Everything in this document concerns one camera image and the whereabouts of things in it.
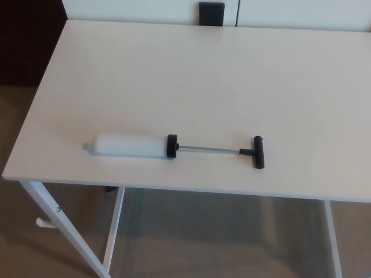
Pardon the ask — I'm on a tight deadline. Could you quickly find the white air pump black handle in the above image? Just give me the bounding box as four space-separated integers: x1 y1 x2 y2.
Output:
82 133 265 170

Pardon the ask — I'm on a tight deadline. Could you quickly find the white cabinet row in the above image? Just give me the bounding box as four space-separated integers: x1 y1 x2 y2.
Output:
61 0 371 32

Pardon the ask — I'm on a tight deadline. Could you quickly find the small white peg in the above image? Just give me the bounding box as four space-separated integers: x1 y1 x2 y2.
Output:
36 217 57 231

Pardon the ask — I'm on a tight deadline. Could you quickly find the dark brown cabinet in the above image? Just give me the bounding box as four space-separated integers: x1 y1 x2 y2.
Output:
0 0 69 87

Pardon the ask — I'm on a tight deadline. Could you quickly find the black wall socket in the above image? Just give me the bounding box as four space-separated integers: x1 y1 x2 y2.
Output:
198 2 225 27

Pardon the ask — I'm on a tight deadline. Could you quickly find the white desk leg frame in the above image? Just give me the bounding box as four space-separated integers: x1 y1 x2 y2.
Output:
320 199 343 278
21 180 126 278

